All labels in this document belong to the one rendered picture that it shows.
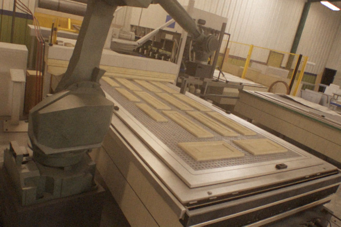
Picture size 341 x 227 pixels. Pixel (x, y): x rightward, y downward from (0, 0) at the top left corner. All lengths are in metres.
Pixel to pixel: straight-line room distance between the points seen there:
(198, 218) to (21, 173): 1.10
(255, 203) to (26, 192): 1.42
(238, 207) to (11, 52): 3.68
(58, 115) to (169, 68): 3.33
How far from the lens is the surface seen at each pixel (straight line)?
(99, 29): 2.07
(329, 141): 5.46
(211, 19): 6.43
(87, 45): 2.04
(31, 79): 4.63
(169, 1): 2.17
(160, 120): 2.51
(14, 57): 4.39
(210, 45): 2.52
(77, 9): 7.64
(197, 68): 2.52
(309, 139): 5.62
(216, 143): 2.29
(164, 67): 4.71
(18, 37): 8.29
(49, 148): 1.75
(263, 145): 2.61
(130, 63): 4.40
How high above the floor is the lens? 1.66
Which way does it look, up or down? 15 degrees down
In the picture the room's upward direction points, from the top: 13 degrees clockwise
